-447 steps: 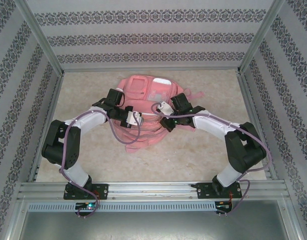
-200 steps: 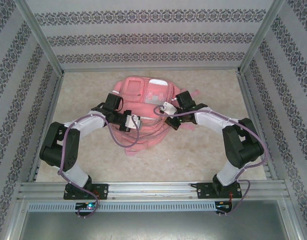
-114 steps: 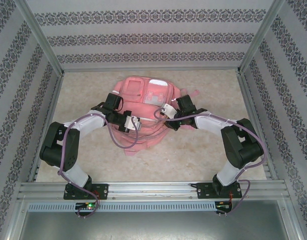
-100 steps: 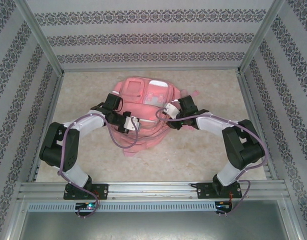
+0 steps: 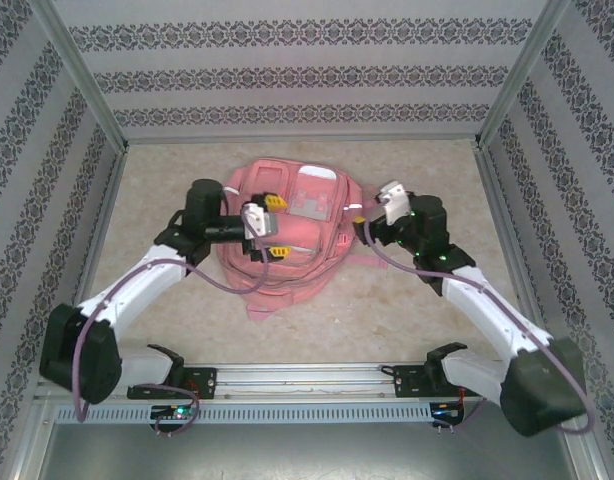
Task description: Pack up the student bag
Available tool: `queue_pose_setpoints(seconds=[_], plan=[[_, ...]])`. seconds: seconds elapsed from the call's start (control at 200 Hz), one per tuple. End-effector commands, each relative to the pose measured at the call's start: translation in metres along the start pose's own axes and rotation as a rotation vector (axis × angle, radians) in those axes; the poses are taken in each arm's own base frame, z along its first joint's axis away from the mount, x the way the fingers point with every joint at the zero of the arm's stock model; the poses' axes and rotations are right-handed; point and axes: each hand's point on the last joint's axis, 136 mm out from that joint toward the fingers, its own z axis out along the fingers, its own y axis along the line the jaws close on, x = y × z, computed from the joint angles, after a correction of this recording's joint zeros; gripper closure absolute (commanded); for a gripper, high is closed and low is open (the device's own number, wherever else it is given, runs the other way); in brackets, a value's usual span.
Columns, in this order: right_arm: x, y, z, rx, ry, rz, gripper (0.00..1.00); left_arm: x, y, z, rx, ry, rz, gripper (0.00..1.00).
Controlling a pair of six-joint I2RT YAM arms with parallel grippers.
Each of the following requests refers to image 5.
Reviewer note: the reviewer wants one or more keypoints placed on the aluminium side rail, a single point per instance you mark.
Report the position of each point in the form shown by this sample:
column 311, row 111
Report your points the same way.
column 101, row 225
column 504, row 225

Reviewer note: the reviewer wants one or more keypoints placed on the pink school backpack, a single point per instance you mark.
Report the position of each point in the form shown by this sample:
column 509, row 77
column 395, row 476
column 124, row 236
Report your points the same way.
column 307, row 235

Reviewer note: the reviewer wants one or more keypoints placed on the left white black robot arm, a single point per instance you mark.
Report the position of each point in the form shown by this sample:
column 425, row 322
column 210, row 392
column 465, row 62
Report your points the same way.
column 137, row 285

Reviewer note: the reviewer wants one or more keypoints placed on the grey metal sheet panel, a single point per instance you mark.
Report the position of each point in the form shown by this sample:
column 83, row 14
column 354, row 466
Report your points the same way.
column 307, row 455

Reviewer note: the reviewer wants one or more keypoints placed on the aluminium rear rail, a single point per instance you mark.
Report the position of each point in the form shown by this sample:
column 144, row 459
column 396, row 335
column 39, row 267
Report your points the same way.
column 212, row 138

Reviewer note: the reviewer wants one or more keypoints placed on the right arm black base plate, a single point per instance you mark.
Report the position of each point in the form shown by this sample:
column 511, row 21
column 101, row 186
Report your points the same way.
column 407, row 382

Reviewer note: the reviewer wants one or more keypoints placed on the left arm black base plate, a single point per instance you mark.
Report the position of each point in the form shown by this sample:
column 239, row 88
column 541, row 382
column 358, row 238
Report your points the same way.
column 207, row 382

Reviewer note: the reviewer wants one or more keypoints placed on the aluminium mounting rail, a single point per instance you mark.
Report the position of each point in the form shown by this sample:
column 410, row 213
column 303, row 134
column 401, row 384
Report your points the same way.
column 297, row 380

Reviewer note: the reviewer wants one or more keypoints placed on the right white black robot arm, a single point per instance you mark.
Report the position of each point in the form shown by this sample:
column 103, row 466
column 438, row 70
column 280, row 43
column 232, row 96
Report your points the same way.
column 487, row 310

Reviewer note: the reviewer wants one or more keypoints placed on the aluminium frame post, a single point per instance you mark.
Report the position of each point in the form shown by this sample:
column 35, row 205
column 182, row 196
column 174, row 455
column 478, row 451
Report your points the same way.
column 77, row 75
column 524, row 75

